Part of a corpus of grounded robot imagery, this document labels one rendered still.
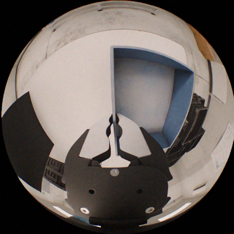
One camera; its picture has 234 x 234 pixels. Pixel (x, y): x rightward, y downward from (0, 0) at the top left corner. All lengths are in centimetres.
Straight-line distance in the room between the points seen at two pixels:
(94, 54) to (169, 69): 17
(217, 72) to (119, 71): 255
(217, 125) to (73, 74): 275
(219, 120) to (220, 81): 101
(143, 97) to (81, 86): 14
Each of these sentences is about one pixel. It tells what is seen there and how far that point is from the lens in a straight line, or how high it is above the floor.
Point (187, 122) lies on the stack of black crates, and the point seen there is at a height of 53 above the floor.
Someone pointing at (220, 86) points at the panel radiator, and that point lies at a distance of 249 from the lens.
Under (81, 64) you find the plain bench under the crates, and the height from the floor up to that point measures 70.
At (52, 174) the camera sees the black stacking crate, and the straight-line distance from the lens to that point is 67.
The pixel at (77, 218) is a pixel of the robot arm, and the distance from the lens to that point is 27.
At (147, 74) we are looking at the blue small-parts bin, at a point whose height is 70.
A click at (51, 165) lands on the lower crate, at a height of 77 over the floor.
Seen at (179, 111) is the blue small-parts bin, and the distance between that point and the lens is 19.
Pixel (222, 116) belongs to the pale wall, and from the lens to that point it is 260.
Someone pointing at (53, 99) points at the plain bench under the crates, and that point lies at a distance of 24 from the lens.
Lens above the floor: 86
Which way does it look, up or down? 58 degrees down
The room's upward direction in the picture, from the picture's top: 175 degrees clockwise
